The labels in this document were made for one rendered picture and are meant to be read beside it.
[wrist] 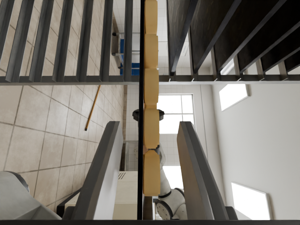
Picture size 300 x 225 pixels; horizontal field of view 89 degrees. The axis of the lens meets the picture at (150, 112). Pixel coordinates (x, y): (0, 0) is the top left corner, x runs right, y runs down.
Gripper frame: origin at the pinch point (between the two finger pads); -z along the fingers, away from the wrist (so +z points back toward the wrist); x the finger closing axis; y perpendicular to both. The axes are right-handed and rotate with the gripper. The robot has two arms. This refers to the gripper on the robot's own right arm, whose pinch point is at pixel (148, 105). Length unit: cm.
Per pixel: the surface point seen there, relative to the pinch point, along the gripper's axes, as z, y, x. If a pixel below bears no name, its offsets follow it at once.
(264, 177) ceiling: 225, -128, 214
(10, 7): -32, -32, -62
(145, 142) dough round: -16.0, 37.3, 0.2
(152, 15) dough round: -29.0, 25.2, 1.0
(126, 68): -11.1, -11.2, -9.0
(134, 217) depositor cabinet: 125, -16, -14
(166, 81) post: -7.0, -7.6, 7.2
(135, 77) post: -7.9, -8.5, -5.5
